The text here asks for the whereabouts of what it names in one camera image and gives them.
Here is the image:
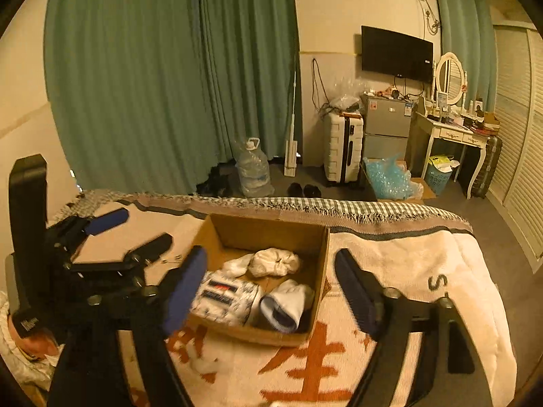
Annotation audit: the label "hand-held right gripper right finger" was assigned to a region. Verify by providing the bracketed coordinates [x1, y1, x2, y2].
[334, 249, 495, 407]

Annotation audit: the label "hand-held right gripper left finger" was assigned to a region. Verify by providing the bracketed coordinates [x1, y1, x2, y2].
[46, 246, 209, 407]

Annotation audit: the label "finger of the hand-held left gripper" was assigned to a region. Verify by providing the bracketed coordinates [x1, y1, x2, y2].
[50, 208, 130, 256]
[63, 233, 174, 286]

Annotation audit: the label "patterned white sock pair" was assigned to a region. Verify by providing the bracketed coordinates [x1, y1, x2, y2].
[188, 270, 261, 327]

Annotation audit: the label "small white sock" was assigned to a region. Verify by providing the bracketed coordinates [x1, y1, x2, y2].
[222, 256, 256, 276]

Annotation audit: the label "white and blue sock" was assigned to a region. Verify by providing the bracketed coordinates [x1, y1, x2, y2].
[259, 279, 316, 334]

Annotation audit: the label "white sock bundle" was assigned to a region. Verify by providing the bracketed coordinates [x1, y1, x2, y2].
[248, 249, 303, 279]

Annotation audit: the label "brown cardboard box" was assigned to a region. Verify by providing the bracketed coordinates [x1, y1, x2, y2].
[177, 214, 331, 347]

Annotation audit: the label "person's left hand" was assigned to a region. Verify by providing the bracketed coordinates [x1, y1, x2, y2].
[7, 317, 61, 362]

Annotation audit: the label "printed cream blanket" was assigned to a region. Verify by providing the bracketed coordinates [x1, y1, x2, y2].
[0, 189, 519, 407]

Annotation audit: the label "small white fluff piece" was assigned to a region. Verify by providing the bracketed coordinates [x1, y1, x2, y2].
[190, 355, 220, 374]

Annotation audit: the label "checked bed cover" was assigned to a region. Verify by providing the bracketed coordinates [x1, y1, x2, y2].
[51, 189, 472, 230]

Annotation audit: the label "dark shoes pile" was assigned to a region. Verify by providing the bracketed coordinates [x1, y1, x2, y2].
[197, 164, 239, 196]

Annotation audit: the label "blue bubble wrap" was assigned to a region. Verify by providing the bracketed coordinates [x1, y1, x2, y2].
[364, 154, 425, 200]

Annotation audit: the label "open cardboard carton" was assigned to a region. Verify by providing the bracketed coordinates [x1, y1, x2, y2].
[359, 159, 438, 202]

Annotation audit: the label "large clear water bottle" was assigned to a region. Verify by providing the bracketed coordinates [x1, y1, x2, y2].
[235, 137, 275, 198]

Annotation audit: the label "blue waste basket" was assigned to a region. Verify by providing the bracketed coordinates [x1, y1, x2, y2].
[425, 154, 461, 195]

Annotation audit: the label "white suitcase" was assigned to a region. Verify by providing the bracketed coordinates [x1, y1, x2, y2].
[323, 112, 366, 188]

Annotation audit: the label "white flat mop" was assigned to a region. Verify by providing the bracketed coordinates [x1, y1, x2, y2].
[283, 48, 300, 178]

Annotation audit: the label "wide green curtain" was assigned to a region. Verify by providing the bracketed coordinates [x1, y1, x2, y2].
[43, 0, 303, 198]

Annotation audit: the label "grey small fridge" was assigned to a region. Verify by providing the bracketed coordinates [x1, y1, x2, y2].
[360, 93, 415, 167]

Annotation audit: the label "dark suitcase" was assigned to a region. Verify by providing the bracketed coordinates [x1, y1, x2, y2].
[470, 135, 504, 199]

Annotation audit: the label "white dressing table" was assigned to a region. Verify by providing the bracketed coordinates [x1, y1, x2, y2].
[413, 109, 493, 200]

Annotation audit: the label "clear plastic bag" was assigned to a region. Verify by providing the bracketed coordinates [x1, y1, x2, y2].
[324, 78, 366, 115]

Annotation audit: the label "white louvred wardrobe doors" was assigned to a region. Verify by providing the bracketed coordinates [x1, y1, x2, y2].
[485, 20, 543, 273]

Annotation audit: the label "white oval mirror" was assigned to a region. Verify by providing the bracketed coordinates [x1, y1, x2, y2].
[434, 52, 468, 107]

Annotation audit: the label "narrow green curtain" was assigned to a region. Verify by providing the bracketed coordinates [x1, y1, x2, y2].
[430, 0, 497, 113]

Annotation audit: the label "black wall cable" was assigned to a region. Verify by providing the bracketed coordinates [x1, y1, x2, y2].
[311, 57, 332, 111]

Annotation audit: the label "black wall television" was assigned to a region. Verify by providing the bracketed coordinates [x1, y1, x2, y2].
[361, 25, 434, 84]

